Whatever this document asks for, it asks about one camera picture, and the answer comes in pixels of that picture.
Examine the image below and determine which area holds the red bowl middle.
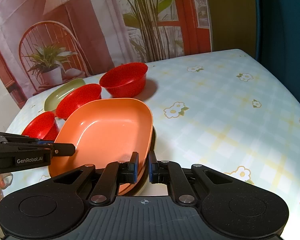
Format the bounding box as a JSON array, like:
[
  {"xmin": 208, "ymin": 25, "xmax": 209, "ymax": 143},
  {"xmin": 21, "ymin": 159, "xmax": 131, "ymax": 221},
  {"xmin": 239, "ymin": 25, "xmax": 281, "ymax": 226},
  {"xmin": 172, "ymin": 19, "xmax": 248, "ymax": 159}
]
[{"xmin": 56, "ymin": 83, "xmax": 102, "ymax": 120}]

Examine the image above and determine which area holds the printed backdrop curtain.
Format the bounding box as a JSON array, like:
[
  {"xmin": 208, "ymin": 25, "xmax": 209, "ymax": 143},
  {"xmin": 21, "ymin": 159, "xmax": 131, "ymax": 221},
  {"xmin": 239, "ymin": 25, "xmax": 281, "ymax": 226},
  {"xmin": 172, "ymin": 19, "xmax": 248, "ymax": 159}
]
[{"xmin": 0, "ymin": 0, "xmax": 212, "ymax": 107}]

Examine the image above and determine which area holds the red bowl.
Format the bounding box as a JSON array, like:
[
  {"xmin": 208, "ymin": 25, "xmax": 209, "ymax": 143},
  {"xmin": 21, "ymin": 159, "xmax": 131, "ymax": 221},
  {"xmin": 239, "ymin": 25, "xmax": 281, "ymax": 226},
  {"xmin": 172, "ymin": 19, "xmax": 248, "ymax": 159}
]
[
  {"xmin": 99, "ymin": 62, "xmax": 148, "ymax": 98},
  {"xmin": 56, "ymin": 83, "xmax": 102, "ymax": 120},
  {"xmin": 21, "ymin": 111, "xmax": 59, "ymax": 141}
]

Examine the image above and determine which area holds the green square plate near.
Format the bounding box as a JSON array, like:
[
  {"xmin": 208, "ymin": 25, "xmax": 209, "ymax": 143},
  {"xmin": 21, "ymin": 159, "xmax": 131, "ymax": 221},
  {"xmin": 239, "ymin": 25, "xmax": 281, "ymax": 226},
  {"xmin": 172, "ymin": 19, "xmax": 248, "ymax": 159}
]
[{"xmin": 123, "ymin": 127, "xmax": 157, "ymax": 197}]

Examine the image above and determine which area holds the orange square plate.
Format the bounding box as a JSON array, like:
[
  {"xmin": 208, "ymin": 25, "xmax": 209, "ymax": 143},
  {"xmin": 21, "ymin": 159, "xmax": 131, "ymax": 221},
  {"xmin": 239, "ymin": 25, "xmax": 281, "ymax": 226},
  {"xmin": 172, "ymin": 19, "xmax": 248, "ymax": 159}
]
[{"xmin": 49, "ymin": 98, "xmax": 153, "ymax": 196}]

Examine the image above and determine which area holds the green square plate far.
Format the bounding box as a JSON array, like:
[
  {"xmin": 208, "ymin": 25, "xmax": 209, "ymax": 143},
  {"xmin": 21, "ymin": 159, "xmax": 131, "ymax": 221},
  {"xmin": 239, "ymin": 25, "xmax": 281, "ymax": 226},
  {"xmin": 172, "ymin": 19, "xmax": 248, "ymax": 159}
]
[{"xmin": 44, "ymin": 78, "xmax": 85, "ymax": 112}]

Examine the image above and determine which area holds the red bowl nearest left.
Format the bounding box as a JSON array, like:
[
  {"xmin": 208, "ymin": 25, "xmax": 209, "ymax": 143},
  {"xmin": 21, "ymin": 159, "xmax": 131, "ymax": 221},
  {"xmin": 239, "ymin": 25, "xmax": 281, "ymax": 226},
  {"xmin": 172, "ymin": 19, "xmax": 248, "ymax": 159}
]
[{"xmin": 21, "ymin": 111, "xmax": 59, "ymax": 141}]

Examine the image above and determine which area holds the red bowl far right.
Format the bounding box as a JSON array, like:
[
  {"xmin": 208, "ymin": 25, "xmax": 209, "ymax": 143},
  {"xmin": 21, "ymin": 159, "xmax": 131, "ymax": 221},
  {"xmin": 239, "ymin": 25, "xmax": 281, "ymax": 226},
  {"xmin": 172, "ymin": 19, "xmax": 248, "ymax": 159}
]
[{"xmin": 99, "ymin": 62, "xmax": 148, "ymax": 98}]

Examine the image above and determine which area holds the green square plate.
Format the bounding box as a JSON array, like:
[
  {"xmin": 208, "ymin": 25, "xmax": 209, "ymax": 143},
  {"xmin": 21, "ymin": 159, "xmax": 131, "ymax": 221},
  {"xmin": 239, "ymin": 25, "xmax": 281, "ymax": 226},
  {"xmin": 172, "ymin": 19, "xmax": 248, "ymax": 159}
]
[
  {"xmin": 123, "ymin": 127, "xmax": 157, "ymax": 197},
  {"xmin": 44, "ymin": 78, "xmax": 85, "ymax": 112}
]

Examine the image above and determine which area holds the floral plaid tablecloth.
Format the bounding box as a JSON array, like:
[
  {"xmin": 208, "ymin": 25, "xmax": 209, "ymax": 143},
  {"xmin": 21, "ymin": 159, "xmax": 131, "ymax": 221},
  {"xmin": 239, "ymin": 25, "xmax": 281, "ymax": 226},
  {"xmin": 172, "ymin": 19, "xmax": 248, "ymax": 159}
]
[{"xmin": 8, "ymin": 49, "xmax": 300, "ymax": 239}]

